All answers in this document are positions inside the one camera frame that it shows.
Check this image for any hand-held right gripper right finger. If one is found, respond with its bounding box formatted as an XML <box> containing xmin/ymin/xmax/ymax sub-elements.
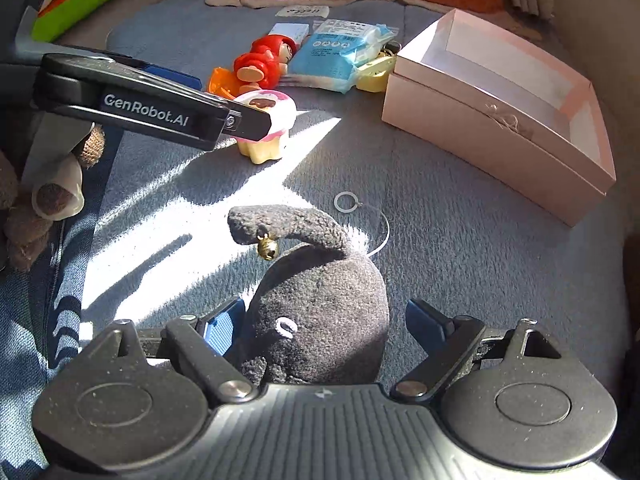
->
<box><xmin>390</xmin><ymin>299</ymin><xmax>563</xmax><ymax>403</ymax></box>

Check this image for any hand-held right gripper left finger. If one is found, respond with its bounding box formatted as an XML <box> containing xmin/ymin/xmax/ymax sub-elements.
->
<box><xmin>100</xmin><ymin>297</ymin><xmax>258</xmax><ymax>404</ymax></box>

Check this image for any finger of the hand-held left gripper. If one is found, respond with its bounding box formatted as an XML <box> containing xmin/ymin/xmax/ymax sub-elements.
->
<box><xmin>131</xmin><ymin>61</ymin><xmax>202</xmax><ymax>92</ymax></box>
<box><xmin>222</xmin><ymin>101</ymin><xmax>274</xmax><ymax>142</ymax></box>

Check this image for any pink and cream cupcake toy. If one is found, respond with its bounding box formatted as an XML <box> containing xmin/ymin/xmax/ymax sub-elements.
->
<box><xmin>232</xmin><ymin>88</ymin><xmax>296</xmax><ymax>165</ymax></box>

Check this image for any orange plastic toy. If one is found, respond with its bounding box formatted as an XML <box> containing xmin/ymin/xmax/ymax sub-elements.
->
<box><xmin>207</xmin><ymin>67</ymin><xmax>237</xmax><ymax>100</ymax></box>

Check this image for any red-haired doll figure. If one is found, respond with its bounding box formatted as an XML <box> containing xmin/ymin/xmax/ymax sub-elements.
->
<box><xmin>233</xmin><ymin>34</ymin><xmax>299</xmax><ymax>89</ymax></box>

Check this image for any black plush toy with bell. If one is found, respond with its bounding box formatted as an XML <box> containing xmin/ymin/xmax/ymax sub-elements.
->
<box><xmin>227</xmin><ymin>204</ymin><xmax>391</xmax><ymax>386</ymax></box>

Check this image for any blue tissue packet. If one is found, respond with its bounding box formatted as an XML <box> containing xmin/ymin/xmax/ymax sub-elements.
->
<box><xmin>286</xmin><ymin>19</ymin><xmax>396</xmax><ymax>94</ymax></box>

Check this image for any yellow plastic clip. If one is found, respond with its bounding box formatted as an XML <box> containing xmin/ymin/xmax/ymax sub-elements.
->
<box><xmin>356</xmin><ymin>55</ymin><xmax>397</xmax><ymax>93</ymax></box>

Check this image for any pink cardboard box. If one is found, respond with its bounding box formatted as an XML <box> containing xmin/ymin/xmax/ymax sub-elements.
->
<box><xmin>381</xmin><ymin>8</ymin><xmax>617</xmax><ymax>228</ymax></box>

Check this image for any person's left hand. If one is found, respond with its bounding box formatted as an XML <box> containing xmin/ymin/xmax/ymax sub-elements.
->
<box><xmin>0</xmin><ymin>124</ymin><xmax>107</xmax><ymax>273</ymax></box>

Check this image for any small white box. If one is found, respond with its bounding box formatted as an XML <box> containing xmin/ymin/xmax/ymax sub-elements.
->
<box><xmin>271</xmin><ymin>22</ymin><xmax>312</xmax><ymax>44</ymax></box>

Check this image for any white paper card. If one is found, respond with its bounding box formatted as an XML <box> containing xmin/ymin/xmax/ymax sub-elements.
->
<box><xmin>275</xmin><ymin>4</ymin><xmax>331</xmax><ymax>19</ymax></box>

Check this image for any clear plastic hanging loop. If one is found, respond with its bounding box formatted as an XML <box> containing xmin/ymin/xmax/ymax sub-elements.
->
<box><xmin>333</xmin><ymin>192</ymin><xmax>391</xmax><ymax>257</ymax></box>

